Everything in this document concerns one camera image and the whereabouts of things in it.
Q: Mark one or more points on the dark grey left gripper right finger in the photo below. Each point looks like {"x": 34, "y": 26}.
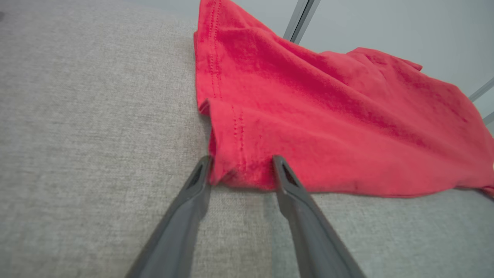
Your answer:
{"x": 308, "y": 231}

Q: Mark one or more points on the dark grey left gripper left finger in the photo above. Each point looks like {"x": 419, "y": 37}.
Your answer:
{"x": 181, "y": 224}

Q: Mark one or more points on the red jersey with white trim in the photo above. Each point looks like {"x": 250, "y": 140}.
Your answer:
{"x": 308, "y": 116}

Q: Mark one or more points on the grey fabric sofa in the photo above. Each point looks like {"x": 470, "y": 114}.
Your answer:
{"x": 96, "y": 154}

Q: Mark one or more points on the grey metal frame strip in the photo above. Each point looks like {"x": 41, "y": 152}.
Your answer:
{"x": 482, "y": 90}
{"x": 489, "y": 117}

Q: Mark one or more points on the grey metal partition post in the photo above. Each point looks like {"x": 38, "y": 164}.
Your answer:
{"x": 303, "y": 17}

